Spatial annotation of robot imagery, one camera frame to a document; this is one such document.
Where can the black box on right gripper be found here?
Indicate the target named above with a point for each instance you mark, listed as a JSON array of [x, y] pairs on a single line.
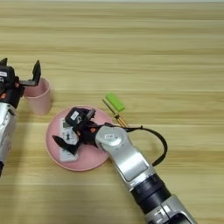
[[76, 116]]

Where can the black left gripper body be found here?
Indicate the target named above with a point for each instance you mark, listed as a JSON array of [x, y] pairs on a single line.
[[13, 94]]

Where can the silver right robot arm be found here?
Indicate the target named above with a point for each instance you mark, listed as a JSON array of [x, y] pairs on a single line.
[[128, 154]]

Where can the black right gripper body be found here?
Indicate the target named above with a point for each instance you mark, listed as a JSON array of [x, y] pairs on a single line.
[[86, 135]]

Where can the pink round plate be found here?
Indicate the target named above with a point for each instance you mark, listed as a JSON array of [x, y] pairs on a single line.
[[90, 157]]

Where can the white remote control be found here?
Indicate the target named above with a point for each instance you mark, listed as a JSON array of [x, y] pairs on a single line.
[[66, 156]]

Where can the pink plastic cup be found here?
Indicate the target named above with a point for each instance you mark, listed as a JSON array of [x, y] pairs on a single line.
[[39, 100]]

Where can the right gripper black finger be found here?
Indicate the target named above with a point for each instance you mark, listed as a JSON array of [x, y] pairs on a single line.
[[91, 113], [64, 144]]

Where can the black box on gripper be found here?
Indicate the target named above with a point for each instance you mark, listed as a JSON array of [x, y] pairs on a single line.
[[6, 75], [76, 116]]

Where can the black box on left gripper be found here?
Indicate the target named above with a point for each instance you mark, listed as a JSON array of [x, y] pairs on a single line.
[[6, 75]]

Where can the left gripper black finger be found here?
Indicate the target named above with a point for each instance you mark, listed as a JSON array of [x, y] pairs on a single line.
[[3, 61], [36, 71]]

